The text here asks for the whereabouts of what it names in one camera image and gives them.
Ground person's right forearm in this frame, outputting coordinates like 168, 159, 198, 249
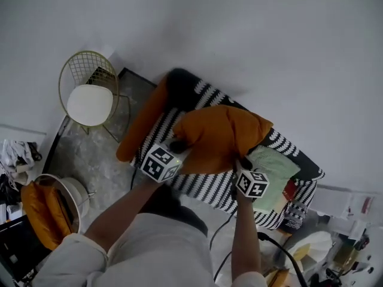
231, 197, 263, 279

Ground black cabinet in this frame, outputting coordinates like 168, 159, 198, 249
0, 215, 65, 284

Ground white round basket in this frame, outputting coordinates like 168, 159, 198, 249
29, 173, 97, 236

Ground person's left forearm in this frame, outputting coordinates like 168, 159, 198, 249
83, 176, 164, 252

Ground person's white shirt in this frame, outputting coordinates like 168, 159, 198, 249
31, 212, 268, 287

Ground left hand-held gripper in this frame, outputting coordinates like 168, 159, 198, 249
140, 138, 193, 184

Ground white chair seat pad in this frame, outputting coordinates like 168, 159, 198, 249
66, 84, 114, 127

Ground orange square cushion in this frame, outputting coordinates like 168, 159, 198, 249
173, 104, 275, 176

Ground pile of white clothes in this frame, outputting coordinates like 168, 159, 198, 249
0, 139, 43, 176

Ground thick black cable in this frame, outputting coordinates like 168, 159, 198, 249
257, 231, 309, 287

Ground person's black trousers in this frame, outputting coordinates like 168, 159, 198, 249
139, 184, 209, 239

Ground black white striped sofa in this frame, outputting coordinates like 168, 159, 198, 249
129, 68, 326, 231

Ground red box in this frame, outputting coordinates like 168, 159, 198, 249
282, 179, 297, 201

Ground gold wire chair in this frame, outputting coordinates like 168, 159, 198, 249
57, 50, 132, 144

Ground thin black cable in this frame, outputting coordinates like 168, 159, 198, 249
209, 210, 238, 251

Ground light green folded cloth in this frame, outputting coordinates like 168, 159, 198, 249
246, 145, 301, 212

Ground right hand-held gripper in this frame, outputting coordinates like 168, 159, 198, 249
235, 157, 270, 203

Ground orange satin cushion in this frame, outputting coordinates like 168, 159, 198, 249
20, 184, 61, 251
38, 181, 74, 236

